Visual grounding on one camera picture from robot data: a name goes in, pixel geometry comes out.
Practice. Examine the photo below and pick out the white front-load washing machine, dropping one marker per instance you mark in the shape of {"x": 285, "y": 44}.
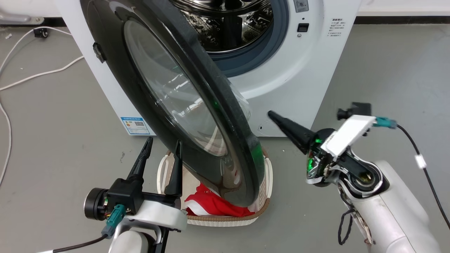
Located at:
{"x": 299, "y": 80}

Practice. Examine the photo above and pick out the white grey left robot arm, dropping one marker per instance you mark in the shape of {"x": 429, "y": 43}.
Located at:
{"x": 130, "y": 242}

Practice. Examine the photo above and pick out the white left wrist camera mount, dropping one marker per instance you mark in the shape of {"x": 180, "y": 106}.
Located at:
{"x": 158, "y": 216}

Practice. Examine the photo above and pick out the red white garment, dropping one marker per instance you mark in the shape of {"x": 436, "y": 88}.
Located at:
{"x": 211, "y": 206}

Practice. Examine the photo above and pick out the stainless steel washer drum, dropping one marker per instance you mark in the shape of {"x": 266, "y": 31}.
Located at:
{"x": 246, "y": 31}

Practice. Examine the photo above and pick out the grey metal foot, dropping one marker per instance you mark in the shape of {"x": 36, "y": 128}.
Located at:
{"x": 17, "y": 18}

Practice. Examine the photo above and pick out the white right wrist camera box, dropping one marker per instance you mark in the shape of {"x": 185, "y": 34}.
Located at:
{"x": 349, "y": 135}

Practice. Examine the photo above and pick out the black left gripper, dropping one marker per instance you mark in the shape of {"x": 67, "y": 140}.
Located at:
{"x": 123, "y": 196}

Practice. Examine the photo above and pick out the black door lock socket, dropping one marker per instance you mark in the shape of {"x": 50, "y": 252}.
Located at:
{"x": 303, "y": 27}

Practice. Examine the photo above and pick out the white brown-rimmed laundry basket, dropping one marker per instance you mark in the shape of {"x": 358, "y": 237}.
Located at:
{"x": 225, "y": 221}

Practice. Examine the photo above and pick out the black round glass washer door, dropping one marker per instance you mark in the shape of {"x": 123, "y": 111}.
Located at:
{"x": 109, "y": 77}

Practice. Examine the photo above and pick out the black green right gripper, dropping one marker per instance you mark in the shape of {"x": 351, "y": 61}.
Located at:
{"x": 318, "y": 165}

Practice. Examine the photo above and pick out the grey rubber door gasket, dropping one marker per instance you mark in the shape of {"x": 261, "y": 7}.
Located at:
{"x": 278, "y": 35}

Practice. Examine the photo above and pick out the blue white energy sticker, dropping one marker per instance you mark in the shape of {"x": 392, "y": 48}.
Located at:
{"x": 135, "y": 125}

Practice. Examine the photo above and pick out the small black plug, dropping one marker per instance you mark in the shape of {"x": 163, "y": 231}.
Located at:
{"x": 41, "y": 33}

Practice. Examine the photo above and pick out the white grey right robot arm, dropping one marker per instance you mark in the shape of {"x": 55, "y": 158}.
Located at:
{"x": 393, "y": 211}

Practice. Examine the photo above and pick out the grey square washer button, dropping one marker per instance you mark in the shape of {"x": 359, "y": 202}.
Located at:
{"x": 301, "y": 5}

